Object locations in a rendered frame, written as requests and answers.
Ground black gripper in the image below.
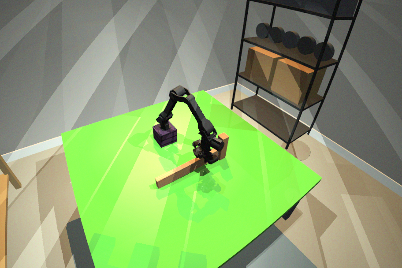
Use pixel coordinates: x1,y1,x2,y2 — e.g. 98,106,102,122
192,139,219,164

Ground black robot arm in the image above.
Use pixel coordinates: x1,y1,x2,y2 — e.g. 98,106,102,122
156,85,225,159

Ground dark brown wooden post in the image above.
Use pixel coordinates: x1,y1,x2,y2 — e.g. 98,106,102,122
218,133,229,160

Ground wooden rail with metal hooks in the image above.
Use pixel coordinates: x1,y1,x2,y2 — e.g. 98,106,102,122
155,149,219,188

